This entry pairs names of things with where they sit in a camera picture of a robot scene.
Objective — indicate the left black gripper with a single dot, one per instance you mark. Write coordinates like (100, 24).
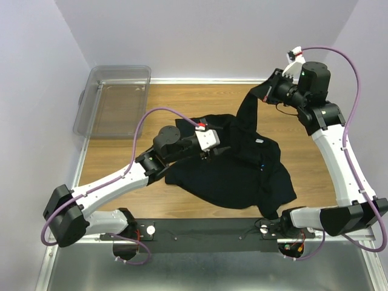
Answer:
(214, 151)

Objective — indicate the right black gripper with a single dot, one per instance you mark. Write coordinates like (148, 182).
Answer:
(276, 79)

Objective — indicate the black t shirt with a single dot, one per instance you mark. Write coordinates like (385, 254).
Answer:
(248, 172)

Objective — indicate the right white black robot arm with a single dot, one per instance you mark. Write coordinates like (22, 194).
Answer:
(356, 203)

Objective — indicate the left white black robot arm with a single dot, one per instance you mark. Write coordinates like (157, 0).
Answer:
(72, 213)

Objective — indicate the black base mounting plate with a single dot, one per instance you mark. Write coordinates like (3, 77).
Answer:
(204, 235)

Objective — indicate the clear plastic bin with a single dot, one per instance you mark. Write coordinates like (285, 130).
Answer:
(113, 102)

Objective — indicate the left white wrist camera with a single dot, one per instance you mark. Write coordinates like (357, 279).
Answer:
(207, 139)

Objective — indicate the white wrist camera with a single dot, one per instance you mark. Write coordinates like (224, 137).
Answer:
(207, 139)
(296, 60)

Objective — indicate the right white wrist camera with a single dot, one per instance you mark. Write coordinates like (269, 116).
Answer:
(296, 60)

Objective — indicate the aluminium frame rail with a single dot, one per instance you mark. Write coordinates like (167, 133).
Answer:
(70, 228)

